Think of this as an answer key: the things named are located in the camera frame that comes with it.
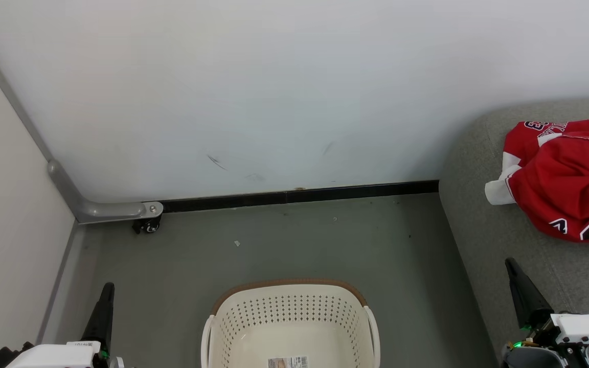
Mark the grey fabric sofa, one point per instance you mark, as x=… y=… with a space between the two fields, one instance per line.
x=478 y=214

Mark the black caster wheel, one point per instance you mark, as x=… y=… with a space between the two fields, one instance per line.
x=149 y=225

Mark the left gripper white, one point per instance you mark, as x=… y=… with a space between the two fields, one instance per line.
x=54 y=356

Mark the black baseboard strip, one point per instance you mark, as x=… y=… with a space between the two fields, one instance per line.
x=299 y=196

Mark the red shorts with number 23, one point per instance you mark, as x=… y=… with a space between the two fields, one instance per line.
x=522 y=140

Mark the white perforated laundry basket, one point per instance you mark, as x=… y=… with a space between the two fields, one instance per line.
x=284 y=312

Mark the paper barcode label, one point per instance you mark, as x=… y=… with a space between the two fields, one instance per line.
x=288 y=363

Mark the red white jersey black letters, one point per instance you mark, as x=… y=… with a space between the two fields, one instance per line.
x=565 y=189

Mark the grey metal partition foot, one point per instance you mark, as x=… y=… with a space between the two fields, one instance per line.
x=105 y=210

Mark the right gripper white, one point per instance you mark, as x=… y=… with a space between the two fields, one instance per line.
x=581 y=329

